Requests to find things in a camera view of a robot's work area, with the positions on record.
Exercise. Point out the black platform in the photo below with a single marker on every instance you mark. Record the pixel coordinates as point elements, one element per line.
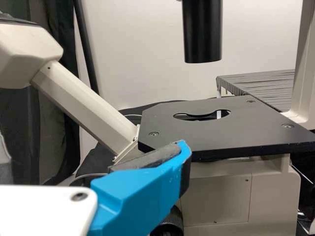
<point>258,83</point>

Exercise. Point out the cream microscope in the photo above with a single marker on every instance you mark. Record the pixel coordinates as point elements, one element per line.
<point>221,196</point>

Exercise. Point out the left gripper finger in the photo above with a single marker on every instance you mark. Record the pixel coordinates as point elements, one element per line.
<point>142,186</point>

